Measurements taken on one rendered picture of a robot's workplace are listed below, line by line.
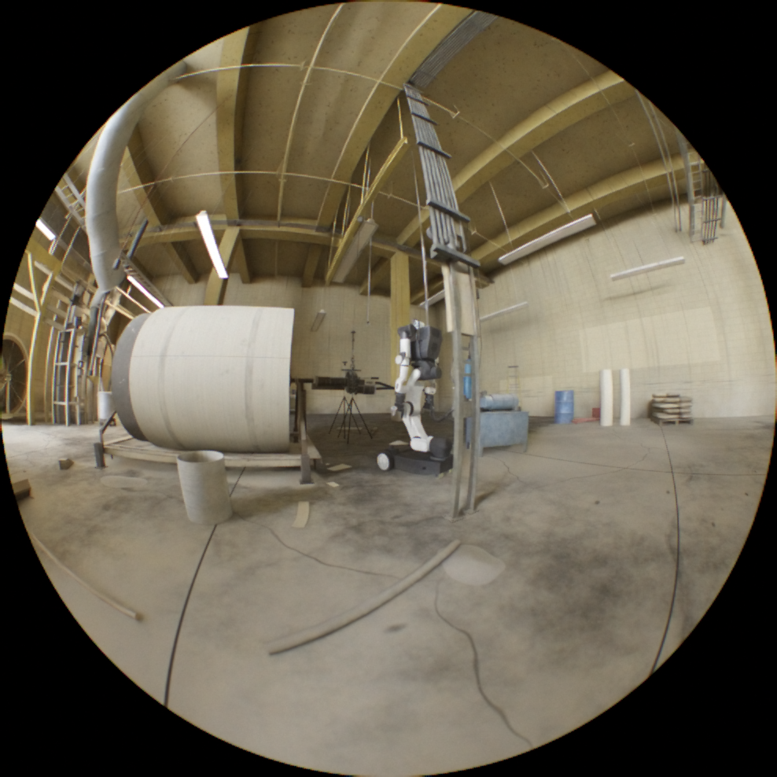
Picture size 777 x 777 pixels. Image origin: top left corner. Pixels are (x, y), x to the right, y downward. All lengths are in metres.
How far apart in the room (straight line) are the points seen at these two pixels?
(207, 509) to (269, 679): 0.95
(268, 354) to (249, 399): 0.42
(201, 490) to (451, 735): 1.37
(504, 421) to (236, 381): 2.86
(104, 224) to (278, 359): 4.52
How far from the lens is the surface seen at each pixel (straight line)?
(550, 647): 0.87
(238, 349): 2.10
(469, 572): 1.04
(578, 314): 9.15
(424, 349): 2.11
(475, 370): 1.39
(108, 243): 5.47
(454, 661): 0.79
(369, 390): 2.96
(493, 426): 2.87
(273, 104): 6.70
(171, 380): 2.28
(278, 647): 0.79
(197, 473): 1.35
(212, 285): 7.64
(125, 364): 2.71
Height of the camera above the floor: 0.70
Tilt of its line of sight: 3 degrees up
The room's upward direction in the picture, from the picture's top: straight up
